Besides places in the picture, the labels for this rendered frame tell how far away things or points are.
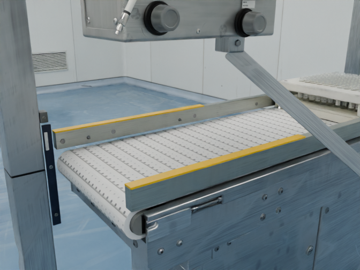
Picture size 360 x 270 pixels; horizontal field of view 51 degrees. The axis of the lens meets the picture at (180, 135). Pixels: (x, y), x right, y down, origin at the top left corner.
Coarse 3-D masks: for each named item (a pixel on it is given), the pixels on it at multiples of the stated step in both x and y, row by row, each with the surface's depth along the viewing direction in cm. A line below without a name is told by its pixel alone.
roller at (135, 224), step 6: (144, 210) 50; (138, 216) 48; (132, 222) 48; (138, 222) 49; (144, 222) 49; (132, 228) 48; (138, 228) 49; (144, 228) 49; (138, 234) 49; (144, 234) 50
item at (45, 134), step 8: (48, 128) 66; (48, 136) 67; (48, 144) 67; (48, 152) 67; (48, 160) 68; (48, 168) 68; (48, 176) 68; (48, 184) 69; (56, 184) 70; (56, 192) 70; (56, 200) 71; (56, 208) 71; (56, 216) 72; (56, 224) 72
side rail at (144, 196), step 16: (336, 128) 70; (352, 128) 73; (288, 144) 62; (304, 144) 65; (320, 144) 68; (240, 160) 56; (256, 160) 58; (272, 160) 60; (176, 176) 49; (192, 176) 51; (208, 176) 53; (224, 176) 55; (128, 192) 46; (144, 192) 47; (160, 192) 48; (176, 192) 50; (128, 208) 47
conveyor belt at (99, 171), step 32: (192, 128) 81; (224, 128) 81; (256, 128) 81; (288, 128) 82; (64, 160) 66; (96, 160) 64; (128, 160) 64; (160, 160) 64; (192, 160) 64; (288, 160) 66; (96, 192) 55; (192, 192) 54; (128, 224) 49
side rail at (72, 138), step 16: (256, 96) 95; (176, 112) 81; (192, 112) 83; (208, 112) 86; (224, 112) 89; (96, 128) 71; (112, 128) 73; (128, 128) 75; (144, 128) 77; (160, 128) 79; (64, 144) 68; (80, 144) 69
